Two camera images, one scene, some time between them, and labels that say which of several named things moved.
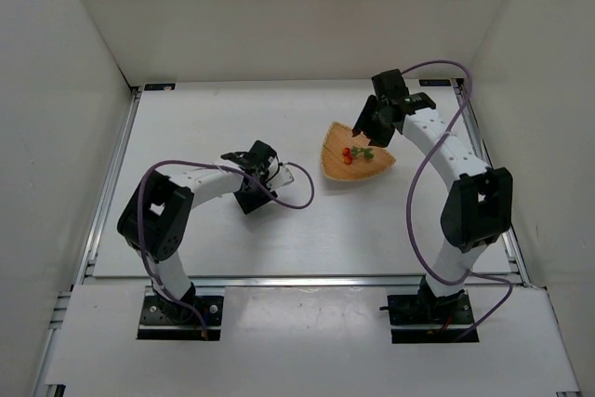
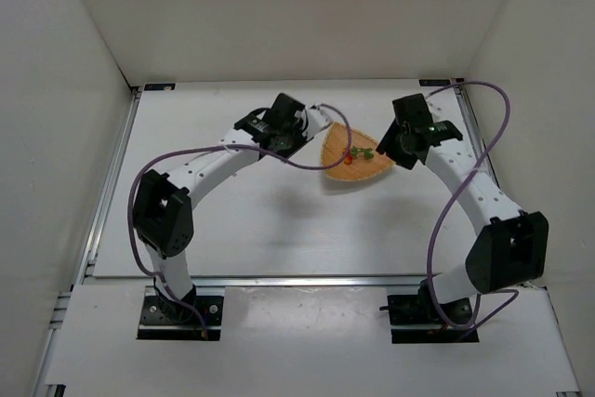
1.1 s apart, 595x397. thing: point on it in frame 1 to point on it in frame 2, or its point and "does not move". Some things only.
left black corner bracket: (159, 86) does not move
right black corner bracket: (434, 82) does not move
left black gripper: (254, 197) to (297, 138)
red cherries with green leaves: (349, 153) does not move
